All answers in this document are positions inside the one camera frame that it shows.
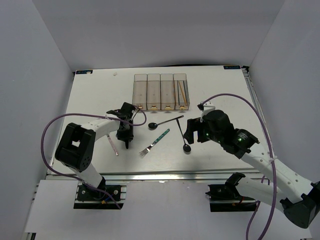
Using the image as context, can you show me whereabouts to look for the black spoon upper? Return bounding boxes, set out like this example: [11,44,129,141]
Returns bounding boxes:
[148,115,184,130]

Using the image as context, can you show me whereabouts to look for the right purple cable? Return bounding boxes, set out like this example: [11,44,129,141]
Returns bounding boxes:
[202,93,277,240]

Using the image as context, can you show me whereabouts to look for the purple cable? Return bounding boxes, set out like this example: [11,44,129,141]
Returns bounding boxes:
[40,105,147,186]
[202,93,277,240]

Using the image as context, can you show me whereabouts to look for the left blue table sticker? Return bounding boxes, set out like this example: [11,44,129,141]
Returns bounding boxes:
[75,69,93,75]

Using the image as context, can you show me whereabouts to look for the blue table sticker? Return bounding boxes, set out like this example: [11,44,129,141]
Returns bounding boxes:
[223,65,241,70]
[75,69,93,75]

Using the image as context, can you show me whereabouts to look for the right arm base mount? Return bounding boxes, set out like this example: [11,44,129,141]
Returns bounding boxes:
[205,172,257,213]

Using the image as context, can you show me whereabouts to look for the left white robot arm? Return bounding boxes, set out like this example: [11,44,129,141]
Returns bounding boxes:
[55,102,136,200]

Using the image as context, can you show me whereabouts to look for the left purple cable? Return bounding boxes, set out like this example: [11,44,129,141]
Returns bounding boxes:
[40,105,147,186]

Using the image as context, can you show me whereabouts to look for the right blue table sticker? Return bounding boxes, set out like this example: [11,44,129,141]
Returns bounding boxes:
[223,65,241,70]

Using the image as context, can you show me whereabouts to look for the green handled fork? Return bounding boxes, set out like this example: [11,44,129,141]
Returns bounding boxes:
[139,128,170,158]

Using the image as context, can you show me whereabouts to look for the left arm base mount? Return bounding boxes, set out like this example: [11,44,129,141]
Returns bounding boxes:
[73,184,127,210]

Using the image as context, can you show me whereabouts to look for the aluminium table frame rail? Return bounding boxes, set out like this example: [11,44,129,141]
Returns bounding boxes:
[44,167,263,182]

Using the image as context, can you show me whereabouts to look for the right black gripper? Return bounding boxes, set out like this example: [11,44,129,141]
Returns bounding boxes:
[183,117,223,145]

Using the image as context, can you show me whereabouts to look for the pink handled fork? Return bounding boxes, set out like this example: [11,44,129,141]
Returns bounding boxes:
[106,134,119,156]

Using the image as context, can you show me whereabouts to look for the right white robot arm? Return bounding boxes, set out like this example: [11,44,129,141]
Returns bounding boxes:
[183,110,320,229]

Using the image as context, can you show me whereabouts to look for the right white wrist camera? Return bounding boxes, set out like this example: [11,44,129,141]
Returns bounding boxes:
[197,100,216,123]

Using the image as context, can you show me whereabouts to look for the black spoon lower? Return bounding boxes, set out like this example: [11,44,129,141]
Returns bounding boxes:
[176,119,192,154]

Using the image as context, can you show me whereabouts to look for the orange chopstick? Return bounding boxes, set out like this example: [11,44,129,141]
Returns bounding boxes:
[173,80,177,109]
[178,81,187,105]

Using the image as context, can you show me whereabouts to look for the black spoon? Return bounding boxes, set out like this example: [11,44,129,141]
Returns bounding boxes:
[148,115,184,130]
[176,119,192,154]

